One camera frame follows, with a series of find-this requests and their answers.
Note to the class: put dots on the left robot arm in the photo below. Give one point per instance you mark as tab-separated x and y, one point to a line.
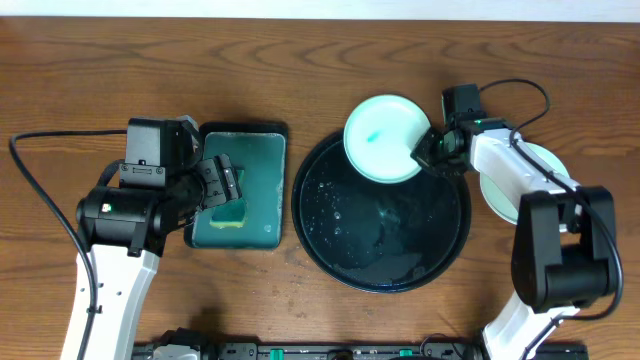
161	185

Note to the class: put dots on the black rectangular water tray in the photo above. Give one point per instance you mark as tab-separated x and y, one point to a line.
258	153

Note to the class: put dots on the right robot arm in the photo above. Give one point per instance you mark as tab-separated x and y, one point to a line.
564	255

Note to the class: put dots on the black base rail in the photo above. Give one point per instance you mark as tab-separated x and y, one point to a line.
189	344

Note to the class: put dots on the yellow green sponge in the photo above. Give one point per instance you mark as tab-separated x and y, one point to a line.
232	214

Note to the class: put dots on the mint green plate with stain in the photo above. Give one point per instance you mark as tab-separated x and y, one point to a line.
499	202

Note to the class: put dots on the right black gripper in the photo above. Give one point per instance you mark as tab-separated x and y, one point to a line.
421	154

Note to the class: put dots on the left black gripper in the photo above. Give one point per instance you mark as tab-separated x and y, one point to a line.
217	181

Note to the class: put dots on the black round tray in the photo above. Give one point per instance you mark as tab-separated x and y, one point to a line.
381	238

